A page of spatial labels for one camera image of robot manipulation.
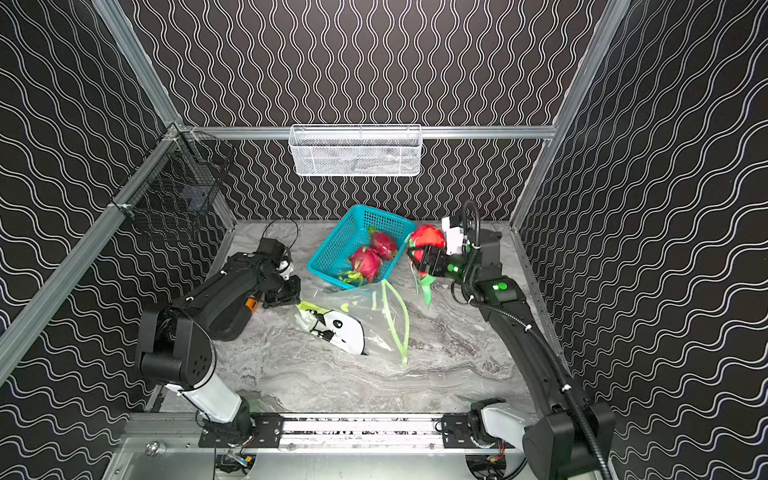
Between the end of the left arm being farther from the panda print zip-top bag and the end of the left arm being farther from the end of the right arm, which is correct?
the end of the right arm

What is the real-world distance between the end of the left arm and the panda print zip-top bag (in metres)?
0.08

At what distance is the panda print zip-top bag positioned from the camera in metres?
0.80

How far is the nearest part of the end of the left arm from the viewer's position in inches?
31.2
